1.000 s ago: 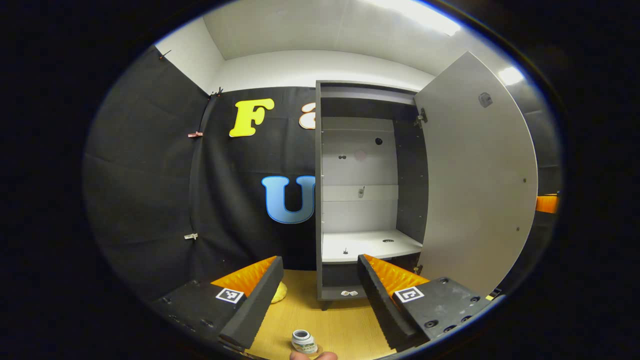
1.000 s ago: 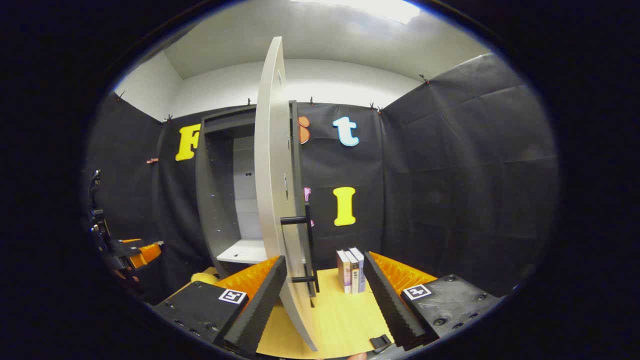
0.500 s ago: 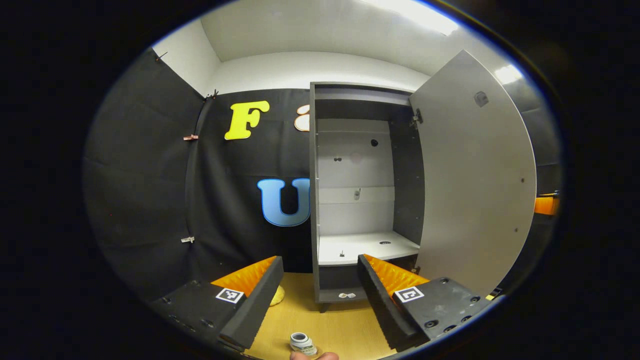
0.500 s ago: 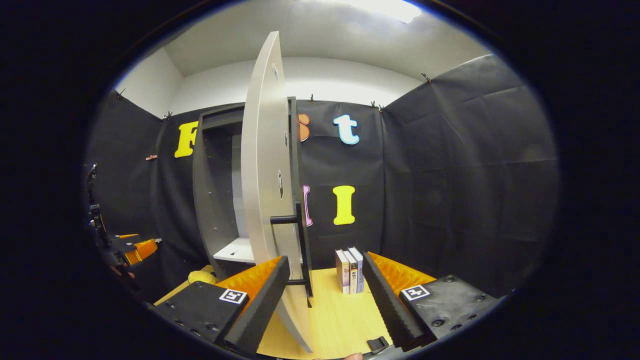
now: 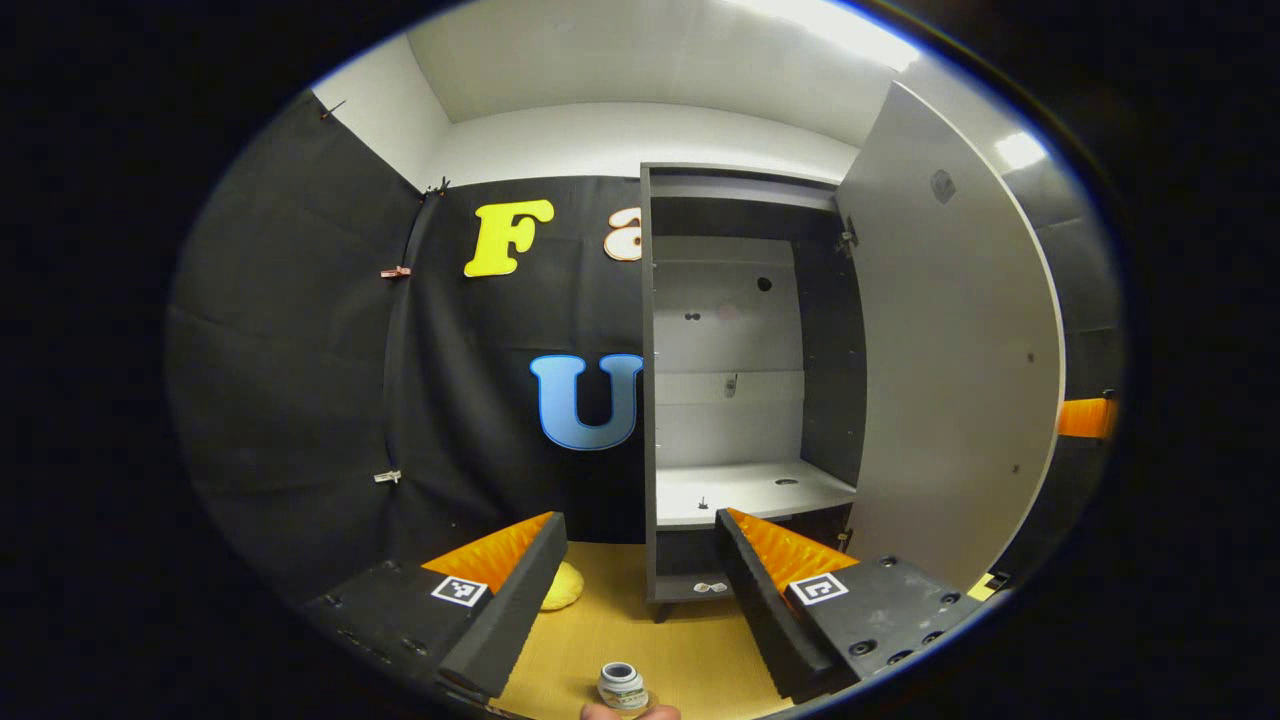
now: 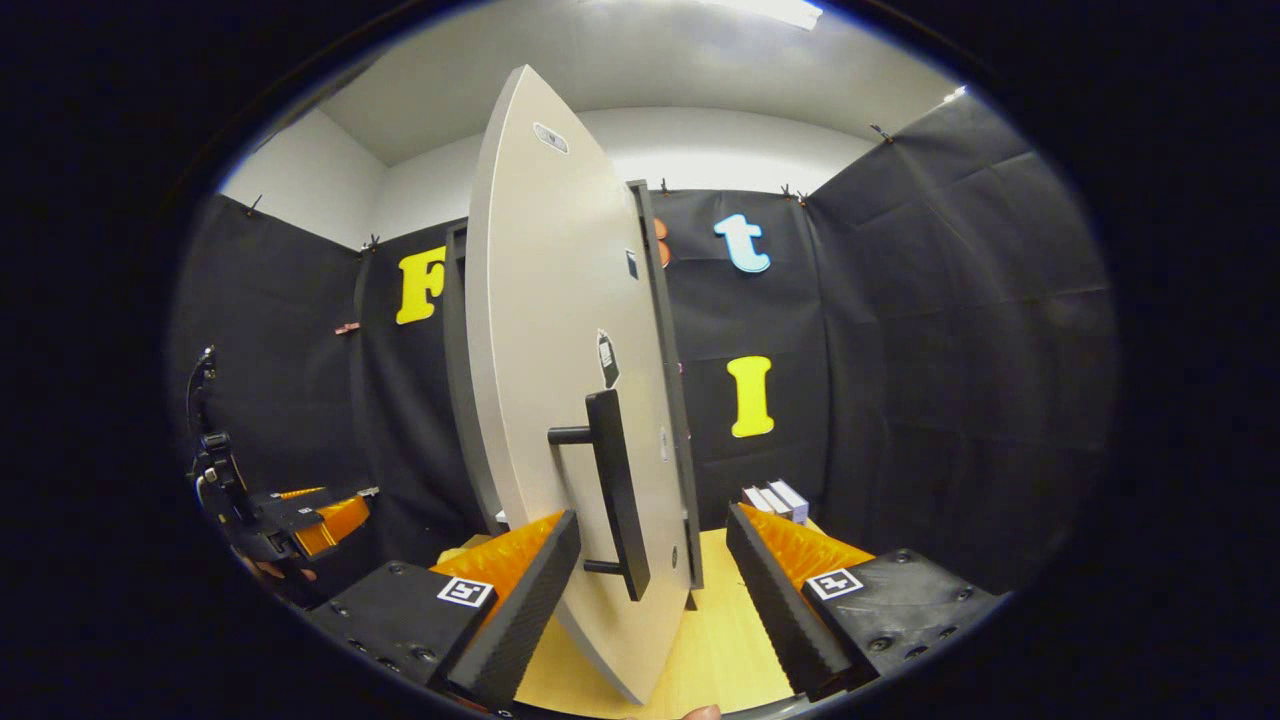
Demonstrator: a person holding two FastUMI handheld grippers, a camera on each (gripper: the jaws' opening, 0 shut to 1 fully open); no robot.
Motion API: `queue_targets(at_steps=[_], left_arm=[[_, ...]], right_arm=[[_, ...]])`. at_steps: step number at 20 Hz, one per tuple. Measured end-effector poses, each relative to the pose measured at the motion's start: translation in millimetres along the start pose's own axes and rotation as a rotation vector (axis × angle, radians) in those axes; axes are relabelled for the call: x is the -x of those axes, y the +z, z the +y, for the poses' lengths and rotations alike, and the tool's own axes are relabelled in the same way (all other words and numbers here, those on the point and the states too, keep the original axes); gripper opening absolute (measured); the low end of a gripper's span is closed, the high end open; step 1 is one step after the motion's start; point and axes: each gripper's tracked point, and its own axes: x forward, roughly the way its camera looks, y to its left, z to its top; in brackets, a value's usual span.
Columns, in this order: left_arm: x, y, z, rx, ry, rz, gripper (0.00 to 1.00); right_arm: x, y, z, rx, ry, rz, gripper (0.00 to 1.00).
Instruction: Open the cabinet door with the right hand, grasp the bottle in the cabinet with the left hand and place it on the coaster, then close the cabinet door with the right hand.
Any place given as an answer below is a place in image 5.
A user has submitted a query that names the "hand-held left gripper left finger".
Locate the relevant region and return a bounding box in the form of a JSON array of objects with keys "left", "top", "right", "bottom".
[{"left": 300, "top": 512, "right": 569, "bottom": 701}]

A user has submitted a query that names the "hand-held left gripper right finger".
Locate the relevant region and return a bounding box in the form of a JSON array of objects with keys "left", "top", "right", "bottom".
[{"left": 714, "top": 507, "right": 986, "bottom": 704}]

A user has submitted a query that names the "white bottle with green label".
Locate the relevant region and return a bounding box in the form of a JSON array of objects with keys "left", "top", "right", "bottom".
[{"left": 597, "top": 661, "right": 651, "bottom": 713}]

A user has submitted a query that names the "beige cabinet door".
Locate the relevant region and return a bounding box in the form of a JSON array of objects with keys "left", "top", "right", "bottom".
[{"left": 835, "top": 82, "right": 1066, "bottom": 593}]

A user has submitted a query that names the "white cabinet shelf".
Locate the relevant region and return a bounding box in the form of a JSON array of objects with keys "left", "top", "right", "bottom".
[{"left": 655, "top": 459, "right": 859, "bottom": 530}]

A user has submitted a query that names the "yellow toy bread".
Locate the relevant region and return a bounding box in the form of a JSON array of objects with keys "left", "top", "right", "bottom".
[{"left": 540, "top": 560, "right": 587, "bottom": 613}]

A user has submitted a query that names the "ceiling light panel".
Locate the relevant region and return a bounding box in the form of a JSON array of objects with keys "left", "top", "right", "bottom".
[{"left": 994, "top": 131, "right": 1050, "bottom": 172}]

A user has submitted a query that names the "black backdrop cloth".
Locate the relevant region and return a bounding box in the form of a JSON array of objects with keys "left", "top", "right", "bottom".
[{"left": 165, "top": 90, "right": 1126, "bottom": 611}]

